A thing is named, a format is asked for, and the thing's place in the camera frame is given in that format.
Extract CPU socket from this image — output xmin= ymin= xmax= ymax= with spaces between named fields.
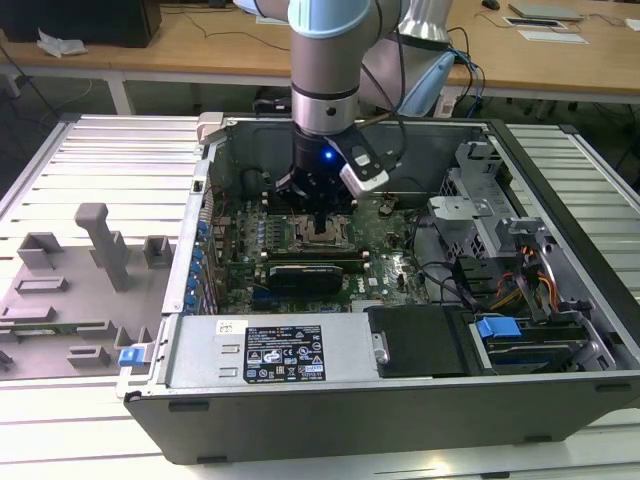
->
xmin=292 ymin=215 xmax=357 ymax=250

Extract black drive bay cover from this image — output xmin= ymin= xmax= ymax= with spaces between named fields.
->
xmin=367 ymin=304 xmax=481 ymax=379

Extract black round fan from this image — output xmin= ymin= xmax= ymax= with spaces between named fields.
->
xmin=241 ymin=168 xmax=272 ymax=202

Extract green motherboard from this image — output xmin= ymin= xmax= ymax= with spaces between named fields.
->
xmin=209 ymin=192 xmax=436 ymax=315

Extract silver metal drive cage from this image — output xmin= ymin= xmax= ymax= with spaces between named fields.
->
xmin=427 ymin=141 xmax=506 ymax=259

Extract wooden desk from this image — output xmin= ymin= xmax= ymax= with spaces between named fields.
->
xmin=0 ymin=0 xmax=640 ymax=115

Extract silver power supply with label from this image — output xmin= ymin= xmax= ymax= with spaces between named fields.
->
xmin=167 ymin=313 xmax=384 ymax=389

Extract blue disk carrier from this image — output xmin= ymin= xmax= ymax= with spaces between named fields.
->
xmin=476 ymin=316 xmax=522 ymax=347

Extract black open PC case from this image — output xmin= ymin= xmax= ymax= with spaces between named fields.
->
xmin=115 ymin=112 xmax=640 ymax=466

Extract black hard disk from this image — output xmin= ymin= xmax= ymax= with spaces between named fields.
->
xmin=487 ymin=338 xmax=587 ymax=374

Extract grey parts rack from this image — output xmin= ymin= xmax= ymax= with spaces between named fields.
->
xmin=0 ymin=202 xmax=177 ymax=382

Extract black and white flat tray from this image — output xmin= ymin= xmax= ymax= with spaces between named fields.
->
xmin=503 ymin=16 xmax=569 ymax=30

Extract grey flat laptop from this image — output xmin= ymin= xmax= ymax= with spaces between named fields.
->
xmin=508 ymin=1 xmax=585 ymax=22

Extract crumpled white paper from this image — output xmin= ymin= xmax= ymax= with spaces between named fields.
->
xmin=36 ymin=27 xmax=89 ymax=59

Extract black computer on desk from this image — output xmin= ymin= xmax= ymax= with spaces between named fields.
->
xmin=0 ymin=0 xmax=164 ymax=50

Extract green RAM stick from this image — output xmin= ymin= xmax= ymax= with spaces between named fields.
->
xmin=0 ymin=323 xmax=80 ymax=339

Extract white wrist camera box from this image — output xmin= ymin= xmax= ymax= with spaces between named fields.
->
xmin=338 ymin=142 xmax=391 ymax=194

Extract black camera cable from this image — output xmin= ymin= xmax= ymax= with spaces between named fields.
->
xmin=359 ymin=29 xmax=409 ymax=171

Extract grey case latch handle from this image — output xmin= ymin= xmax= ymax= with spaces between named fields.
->
xmin=196 ymin=112 xmax=227 ymax=147

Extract black internal cable bundle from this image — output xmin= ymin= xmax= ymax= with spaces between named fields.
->
xmin=409 ymin=209 xmax=481 ymax=307

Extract blue hanging cable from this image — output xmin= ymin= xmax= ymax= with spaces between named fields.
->
xmin=452 ymin=49 xmax=487 ymax=119

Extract orange and yellow wire bundle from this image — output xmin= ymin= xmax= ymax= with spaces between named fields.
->
xmin=492 ymin=244 xmax=559 ymax=314

